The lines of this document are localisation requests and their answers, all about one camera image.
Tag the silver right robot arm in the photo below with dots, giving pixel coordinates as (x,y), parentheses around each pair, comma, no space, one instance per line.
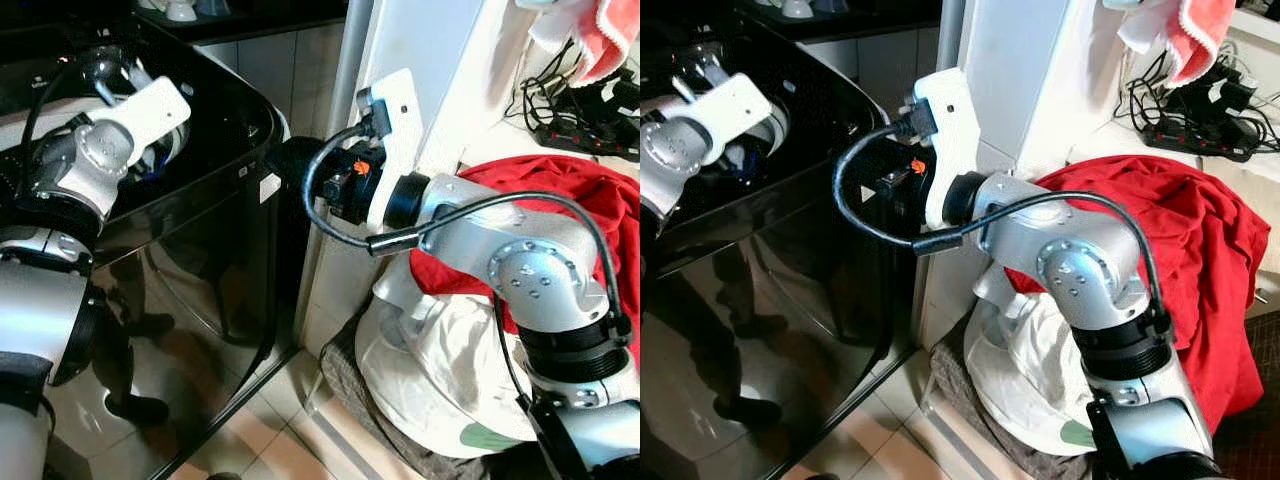
(1085,265)
(535,265)

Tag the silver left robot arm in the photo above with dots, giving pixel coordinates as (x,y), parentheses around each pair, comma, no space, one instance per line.
(672,150)
(40,300)

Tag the black glossy washing machine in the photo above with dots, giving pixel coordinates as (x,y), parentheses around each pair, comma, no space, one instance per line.
(200,260)
(780,280)

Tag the grey vertical pipe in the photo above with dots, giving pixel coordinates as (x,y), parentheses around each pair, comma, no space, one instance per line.
(350,60)
(950,35)

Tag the white cup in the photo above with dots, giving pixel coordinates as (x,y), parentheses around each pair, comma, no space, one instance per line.
(182,10)
(796,8)

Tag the white cabinet side panel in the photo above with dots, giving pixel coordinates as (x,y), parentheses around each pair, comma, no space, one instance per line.
(1010,60)
(440,60)

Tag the black power strip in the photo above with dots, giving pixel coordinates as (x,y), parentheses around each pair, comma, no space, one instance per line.
(590,140)
(1195,140)

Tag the red garment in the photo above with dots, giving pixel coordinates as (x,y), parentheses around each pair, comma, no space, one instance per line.
(1200,250)
(590,195)

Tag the pink towel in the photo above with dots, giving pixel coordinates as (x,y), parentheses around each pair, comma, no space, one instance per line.
(612,35)
(1205,35)

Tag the grey laundry basket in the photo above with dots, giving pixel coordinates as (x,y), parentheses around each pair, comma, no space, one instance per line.
(948,385)
(345,375)

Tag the white garment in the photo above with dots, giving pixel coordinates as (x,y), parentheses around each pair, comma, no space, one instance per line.
(1030,370)
(430,370)

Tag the white cloth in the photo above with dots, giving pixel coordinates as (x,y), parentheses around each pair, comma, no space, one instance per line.
(1140,25)
(550,25)

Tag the dark woven mat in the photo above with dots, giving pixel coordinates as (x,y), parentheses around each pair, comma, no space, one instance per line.
(1252,400)

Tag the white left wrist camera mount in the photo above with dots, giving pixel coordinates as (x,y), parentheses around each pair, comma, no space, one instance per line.
(735,108)
(145,112)

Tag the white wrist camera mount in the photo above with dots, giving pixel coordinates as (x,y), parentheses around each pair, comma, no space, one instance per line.
(398,130)
(735,108)
(145,112)
(950,130)

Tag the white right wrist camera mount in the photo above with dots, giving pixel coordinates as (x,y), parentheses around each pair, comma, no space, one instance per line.
(398,130)
(950,130)

